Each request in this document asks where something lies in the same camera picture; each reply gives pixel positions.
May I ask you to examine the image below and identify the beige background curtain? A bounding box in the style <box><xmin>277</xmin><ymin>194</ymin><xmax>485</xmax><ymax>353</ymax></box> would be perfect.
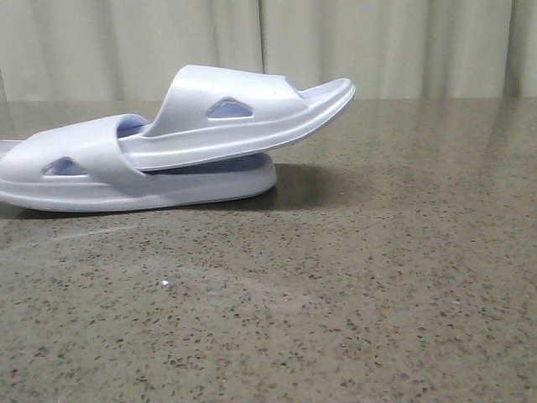
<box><xmin>1</xmin><ymin>1</ymin><xmax>536</xmax><ymax>101</ymax></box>

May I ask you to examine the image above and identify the light blue slipper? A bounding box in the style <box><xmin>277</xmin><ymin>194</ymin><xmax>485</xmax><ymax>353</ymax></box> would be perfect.
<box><xmin>118</xmin><ymin>65</ymin><xmax>356</xmax><ymax>171</ymax></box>
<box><xmin>1</xmin><ymin>114</ymin><xmax>277</xmax><ymax>212</ymax></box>

